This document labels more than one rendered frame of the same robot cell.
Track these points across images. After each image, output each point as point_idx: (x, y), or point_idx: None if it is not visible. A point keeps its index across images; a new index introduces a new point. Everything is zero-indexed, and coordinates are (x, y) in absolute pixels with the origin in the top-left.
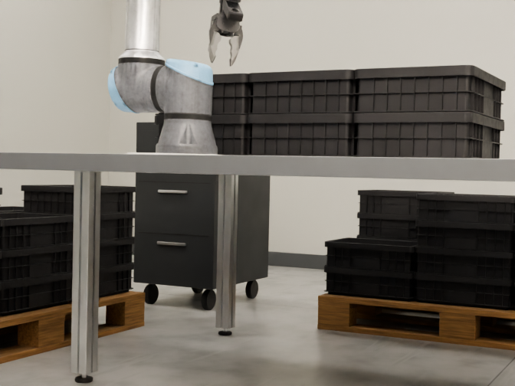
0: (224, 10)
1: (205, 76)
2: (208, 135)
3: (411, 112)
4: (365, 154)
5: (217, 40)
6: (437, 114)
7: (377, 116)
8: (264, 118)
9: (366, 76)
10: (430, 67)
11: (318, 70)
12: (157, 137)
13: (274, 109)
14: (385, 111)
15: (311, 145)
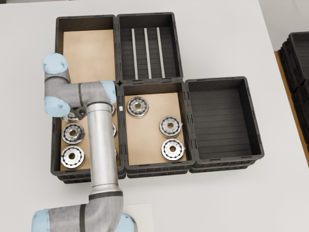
0: (70, 109)
1: (133, 231)
2: (135, 230)
3: (226, 166)
4: (195, 171)
5: (66, 115)
6: (238, 165)
7: (206, 168)
8: (138, 174)
9: (204, 163)
10: (242, 159)
11: (174, 165)
12: (64, 181)
13: (143, 170)
14: (211, 166)
15: (167, 173)
